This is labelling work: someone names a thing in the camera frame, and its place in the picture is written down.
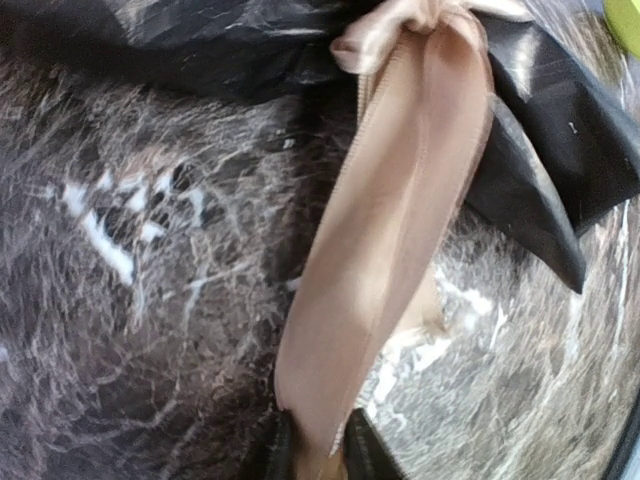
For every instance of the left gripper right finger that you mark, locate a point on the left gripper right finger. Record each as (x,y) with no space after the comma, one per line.
(367,456)

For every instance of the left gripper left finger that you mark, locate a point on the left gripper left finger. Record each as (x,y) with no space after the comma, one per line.
(283,447)

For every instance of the beige satin ribbon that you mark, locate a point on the beige satin ribbon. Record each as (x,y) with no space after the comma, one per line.
(424,117)

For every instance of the black wrapping paper sheet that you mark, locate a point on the black wrapping paper sheet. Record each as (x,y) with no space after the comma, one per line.
(561,153)

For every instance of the lime green bowl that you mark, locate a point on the lime green bowl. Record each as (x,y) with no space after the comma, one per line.
(623,19)

